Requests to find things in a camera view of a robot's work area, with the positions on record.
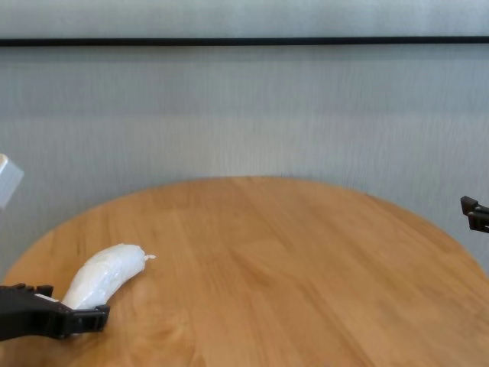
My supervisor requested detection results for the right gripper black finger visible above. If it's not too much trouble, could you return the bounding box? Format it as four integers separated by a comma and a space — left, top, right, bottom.
460, 195, 489, 233

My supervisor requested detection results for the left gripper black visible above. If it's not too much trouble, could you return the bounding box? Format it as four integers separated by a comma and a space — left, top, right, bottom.
0, 282, 112, 341

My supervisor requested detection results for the white plastic-wrapped sandbag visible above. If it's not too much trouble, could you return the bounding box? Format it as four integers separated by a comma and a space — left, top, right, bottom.
60, 243, 158, 310

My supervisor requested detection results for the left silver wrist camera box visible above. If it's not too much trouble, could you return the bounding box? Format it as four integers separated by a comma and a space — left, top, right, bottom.
0, 153, 25, 209

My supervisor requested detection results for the black wall rail strip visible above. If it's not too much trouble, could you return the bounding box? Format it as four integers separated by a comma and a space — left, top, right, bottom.
0, 37, 489, 48

